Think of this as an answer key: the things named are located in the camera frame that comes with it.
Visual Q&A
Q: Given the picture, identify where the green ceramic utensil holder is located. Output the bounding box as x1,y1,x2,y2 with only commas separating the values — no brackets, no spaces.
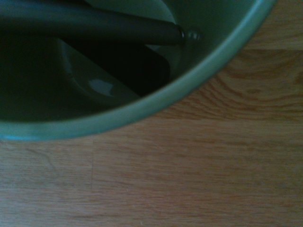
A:
0,0,277,142

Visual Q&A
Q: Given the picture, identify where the black flat spatula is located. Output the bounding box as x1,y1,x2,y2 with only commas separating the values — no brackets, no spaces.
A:
77,44,171,98

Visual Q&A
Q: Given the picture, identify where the black utensil handle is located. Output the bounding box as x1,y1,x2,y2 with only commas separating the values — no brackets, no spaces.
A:
0,0,188,47

